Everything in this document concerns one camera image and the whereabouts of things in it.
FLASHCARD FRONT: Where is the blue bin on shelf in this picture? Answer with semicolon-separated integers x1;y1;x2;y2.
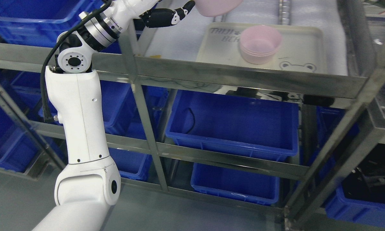
166;90;299;162

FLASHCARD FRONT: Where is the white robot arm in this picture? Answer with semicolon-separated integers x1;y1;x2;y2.
34;0;121;231

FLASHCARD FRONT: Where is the stack of pink bowls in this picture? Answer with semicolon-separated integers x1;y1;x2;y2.
239;25;283;65

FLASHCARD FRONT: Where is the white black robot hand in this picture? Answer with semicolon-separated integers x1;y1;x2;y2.
111;0;196;29

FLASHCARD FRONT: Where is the pink plastic bowl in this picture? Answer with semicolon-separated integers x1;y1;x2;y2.
195;0;243;17

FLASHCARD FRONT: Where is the blue bin on table left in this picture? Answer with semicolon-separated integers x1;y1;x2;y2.
0;0;103;48

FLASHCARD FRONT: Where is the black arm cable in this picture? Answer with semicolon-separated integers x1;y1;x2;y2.
40;0;113;123

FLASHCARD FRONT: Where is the steel shelf rack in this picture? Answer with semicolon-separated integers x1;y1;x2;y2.
0;0;385;231

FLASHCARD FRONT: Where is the blue bin lower shelf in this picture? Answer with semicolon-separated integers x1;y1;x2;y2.
191;163;280;206

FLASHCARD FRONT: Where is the beige plastic tray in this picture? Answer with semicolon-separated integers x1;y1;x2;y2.
196;22;327;74

